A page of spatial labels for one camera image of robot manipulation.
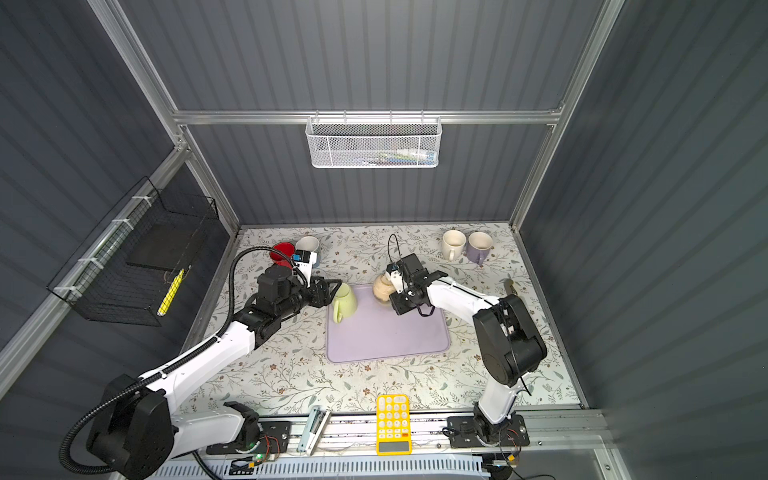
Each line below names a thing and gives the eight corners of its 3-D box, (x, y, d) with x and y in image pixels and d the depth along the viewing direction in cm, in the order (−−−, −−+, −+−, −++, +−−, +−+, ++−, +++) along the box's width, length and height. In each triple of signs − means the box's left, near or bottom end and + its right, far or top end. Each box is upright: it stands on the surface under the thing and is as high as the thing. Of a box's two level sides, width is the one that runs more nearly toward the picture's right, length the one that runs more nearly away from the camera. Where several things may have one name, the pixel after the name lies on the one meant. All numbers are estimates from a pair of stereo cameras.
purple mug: (463, 263, 111) (467, 248, 104) (467, 240, 118) (471, 225, 111) (485, 268, 109) (491, 254, 102) (488, 245, 116) (494, 230, 110)
